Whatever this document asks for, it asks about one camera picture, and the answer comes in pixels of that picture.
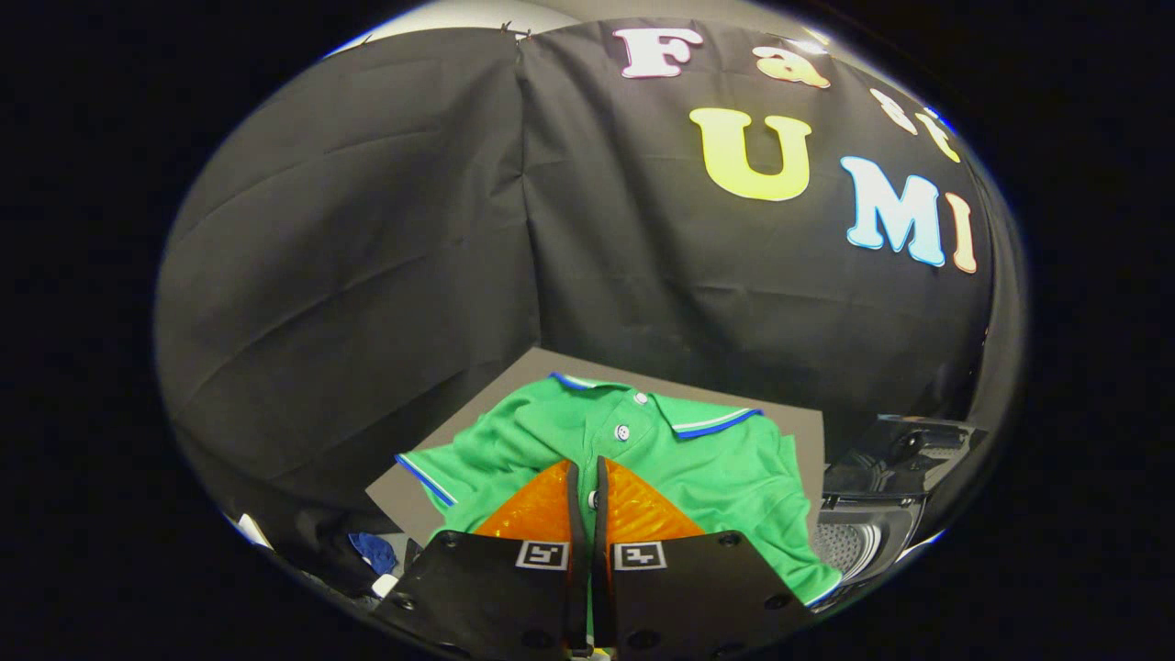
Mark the small white object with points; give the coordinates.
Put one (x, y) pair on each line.
(385, 585)

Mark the green polo shirt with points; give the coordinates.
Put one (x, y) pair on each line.
(698, 477)

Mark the black backdrop cloth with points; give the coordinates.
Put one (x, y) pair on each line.
(367, 275)

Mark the blue cloth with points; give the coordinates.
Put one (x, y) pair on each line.
(372, 551)

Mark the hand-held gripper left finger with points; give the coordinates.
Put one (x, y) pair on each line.
(496, 588)

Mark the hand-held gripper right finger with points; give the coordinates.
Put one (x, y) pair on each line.
(698, 588)

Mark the grey cabinet with dark top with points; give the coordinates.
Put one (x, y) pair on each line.
(799, 427)

